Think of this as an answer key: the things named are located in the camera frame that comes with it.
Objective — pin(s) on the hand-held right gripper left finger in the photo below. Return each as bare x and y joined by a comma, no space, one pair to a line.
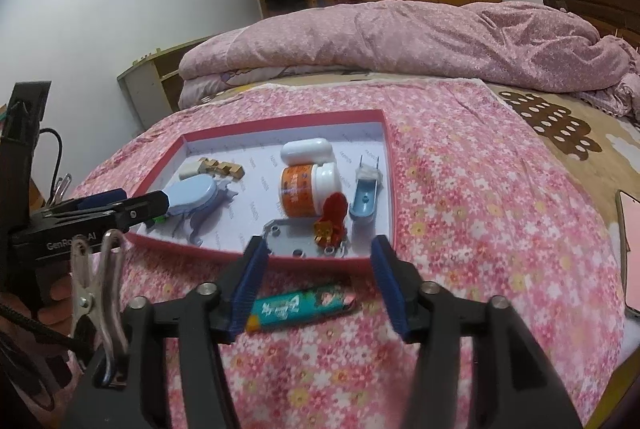
247,279

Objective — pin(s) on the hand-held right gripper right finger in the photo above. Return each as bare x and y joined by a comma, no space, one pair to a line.
387,279

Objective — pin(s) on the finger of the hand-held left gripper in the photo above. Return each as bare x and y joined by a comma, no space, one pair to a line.
145,208
102,200

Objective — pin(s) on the green toy figurine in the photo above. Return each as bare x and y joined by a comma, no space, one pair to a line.
159,220

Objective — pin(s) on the blue oval case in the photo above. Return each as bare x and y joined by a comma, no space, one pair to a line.
192,194

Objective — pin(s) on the teal candy wrapper tube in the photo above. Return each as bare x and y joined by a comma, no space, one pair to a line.
295,309

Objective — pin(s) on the white eraser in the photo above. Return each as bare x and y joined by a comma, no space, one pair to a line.
190,169

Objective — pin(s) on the red and gold ornament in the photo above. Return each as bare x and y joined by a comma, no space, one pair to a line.
335,214

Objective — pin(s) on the red shallow box tray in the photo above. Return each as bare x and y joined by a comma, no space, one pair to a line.
260,189

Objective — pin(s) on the white jar with orange label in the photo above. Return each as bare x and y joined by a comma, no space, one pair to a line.
300,191

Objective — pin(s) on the white earbuds case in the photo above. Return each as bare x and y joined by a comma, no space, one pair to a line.
306,150

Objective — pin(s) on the person's left hand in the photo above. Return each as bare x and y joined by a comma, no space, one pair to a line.
55,304

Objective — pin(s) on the small silver clip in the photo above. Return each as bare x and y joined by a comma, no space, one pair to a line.
60,188

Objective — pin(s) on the grey metal hinge plate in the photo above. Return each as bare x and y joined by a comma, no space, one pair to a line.
287,245

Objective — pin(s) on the grey plastic piece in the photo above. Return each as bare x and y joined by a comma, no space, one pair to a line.
210,211

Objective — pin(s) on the pink floral bedsheet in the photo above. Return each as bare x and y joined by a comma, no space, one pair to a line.
475,234

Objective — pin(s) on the large silver spring clamp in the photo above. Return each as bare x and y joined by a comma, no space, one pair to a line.
100,309

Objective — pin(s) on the small pale bookshelf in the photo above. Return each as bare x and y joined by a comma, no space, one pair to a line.
145,79

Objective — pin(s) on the brown patterned blanket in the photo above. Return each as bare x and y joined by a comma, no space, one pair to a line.
550,119

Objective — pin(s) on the pink quilt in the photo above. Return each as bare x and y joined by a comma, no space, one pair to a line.
400,39

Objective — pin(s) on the smartphone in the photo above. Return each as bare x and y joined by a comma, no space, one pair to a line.
631,254

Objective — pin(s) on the dark wooden headboard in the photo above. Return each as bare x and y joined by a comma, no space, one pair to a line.
600,4

